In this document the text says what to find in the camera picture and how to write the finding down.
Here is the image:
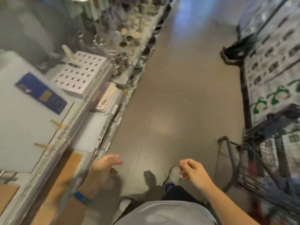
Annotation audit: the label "person's left hand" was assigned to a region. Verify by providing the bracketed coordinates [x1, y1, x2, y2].
[82, 154, 123, 197]

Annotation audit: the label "person's right hand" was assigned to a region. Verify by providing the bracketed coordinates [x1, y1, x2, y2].
[178, 158, 215, 193]

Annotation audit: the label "grey metal display shelf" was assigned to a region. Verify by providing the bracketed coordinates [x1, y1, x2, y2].
[0, 0, 175, 225]

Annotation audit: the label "grey wire shopping cart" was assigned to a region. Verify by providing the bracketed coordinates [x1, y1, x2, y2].
[217, 104, 300, 225]

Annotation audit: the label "person's right forearm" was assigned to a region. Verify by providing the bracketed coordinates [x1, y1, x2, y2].
[204, 185, 258, 225]

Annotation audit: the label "white right shoe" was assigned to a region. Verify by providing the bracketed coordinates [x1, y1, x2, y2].
[163, 166, 183, 186]

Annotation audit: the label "white shoe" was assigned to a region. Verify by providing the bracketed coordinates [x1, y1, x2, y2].
[163, 166, 183, 186]
[119, 199, 132, 212]

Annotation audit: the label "black shorts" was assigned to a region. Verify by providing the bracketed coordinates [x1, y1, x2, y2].
[118, 185, 207, 218]

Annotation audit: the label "blue wristband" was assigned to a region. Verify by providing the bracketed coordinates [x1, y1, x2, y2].
[73, 191, 93, 206]

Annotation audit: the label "white left shoe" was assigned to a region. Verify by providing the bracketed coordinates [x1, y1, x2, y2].
[119, 199, 132, 212]

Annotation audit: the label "white shirt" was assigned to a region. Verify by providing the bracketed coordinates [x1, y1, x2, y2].
[114, 200, 218, 225]

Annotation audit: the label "stack of white trays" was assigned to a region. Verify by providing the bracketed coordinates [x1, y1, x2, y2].
[95, 82, 123, 114]

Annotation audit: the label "white cutting board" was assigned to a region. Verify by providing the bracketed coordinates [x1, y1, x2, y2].
[0, 51, 73, 174]

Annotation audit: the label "white perforated board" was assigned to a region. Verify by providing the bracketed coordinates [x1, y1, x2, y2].
[52, 51, 109, 99]

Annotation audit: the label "cluster of clear glass bowls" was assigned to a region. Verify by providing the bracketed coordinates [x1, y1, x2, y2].
[110, 52, 134, 79]

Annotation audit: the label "dark cardboard box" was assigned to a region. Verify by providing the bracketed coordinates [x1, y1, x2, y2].
[220, 34, 258, 66]

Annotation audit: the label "stack of green swirl cartons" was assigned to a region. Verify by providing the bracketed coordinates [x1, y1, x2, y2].
[237, 0, 300, 129]

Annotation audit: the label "row of dark pans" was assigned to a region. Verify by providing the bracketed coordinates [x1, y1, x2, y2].
[131, 3, 173, 77]

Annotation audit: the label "cluster of small glass jars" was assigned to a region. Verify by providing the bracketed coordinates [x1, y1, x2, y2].
[115, 0, 153, 52]

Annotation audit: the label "row of mint carded utensils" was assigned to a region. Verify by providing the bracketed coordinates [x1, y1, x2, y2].
[87, 0, 112, 20]

